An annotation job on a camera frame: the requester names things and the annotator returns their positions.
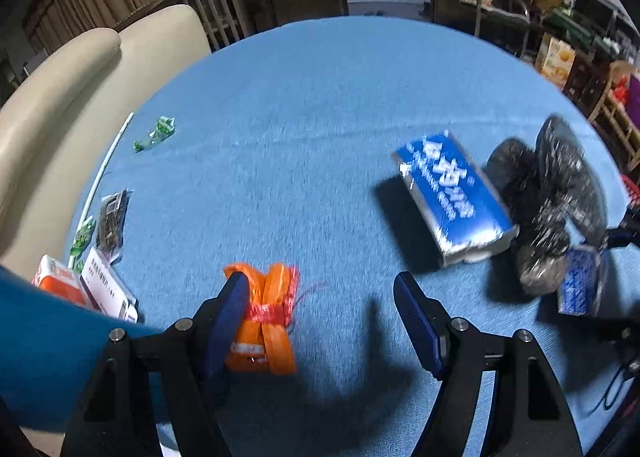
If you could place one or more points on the wooden crib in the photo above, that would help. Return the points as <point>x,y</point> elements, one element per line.
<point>225,7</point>

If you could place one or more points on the metal frame chair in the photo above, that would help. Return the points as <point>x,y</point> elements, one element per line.
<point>495,12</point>

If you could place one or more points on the white plastic tube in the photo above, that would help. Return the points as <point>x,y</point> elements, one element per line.
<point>107,162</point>

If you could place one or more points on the red orange plastic bag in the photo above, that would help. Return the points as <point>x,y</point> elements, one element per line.
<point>272,302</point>

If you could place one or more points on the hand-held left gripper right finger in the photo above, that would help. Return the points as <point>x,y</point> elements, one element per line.
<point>417,327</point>

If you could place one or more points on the small blue box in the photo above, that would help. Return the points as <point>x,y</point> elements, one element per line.
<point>580,282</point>

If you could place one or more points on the black plastic bag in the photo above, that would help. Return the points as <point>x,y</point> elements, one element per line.
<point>550,197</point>

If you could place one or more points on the green candy wrapper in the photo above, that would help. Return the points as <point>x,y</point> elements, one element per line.
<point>160,127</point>
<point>82,237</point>

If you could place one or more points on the dark snack packet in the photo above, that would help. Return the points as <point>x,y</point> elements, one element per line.
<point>112,222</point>

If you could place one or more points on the large blue box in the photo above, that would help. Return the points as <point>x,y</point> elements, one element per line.
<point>450,197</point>

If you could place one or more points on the yellow cardboard box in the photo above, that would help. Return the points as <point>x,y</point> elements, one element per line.
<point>555,59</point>

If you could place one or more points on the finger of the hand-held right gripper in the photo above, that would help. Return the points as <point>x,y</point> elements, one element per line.
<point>625,237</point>
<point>622,329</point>

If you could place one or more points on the light wooden chair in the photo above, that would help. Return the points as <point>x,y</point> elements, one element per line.
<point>615,112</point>

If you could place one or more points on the blue tablecloth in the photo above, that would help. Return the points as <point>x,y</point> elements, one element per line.
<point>300,137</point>

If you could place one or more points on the cream leather sofa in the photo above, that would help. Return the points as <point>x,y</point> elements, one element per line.
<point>75,87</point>

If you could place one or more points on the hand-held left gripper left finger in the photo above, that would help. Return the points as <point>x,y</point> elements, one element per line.
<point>227,322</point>

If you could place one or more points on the white purple box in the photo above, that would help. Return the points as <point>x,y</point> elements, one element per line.
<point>107,287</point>

